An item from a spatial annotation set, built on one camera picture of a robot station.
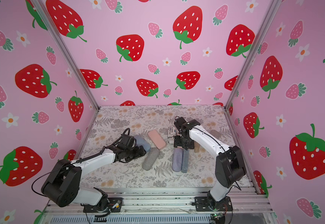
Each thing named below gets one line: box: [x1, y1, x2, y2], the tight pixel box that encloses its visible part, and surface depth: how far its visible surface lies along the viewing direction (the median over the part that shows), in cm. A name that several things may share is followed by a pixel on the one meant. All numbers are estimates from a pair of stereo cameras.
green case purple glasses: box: [181, 149, 190, 174], surface depth 87 cm
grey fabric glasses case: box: [141, 147, 160, 171], surface depth 91 cm
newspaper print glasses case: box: [167, 125, 177, 145], surface depth 102 cm
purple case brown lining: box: [171, 146, 184, 173], surface depth 90 cm
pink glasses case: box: [148, 129, 167, 150], surface depth 101 cm
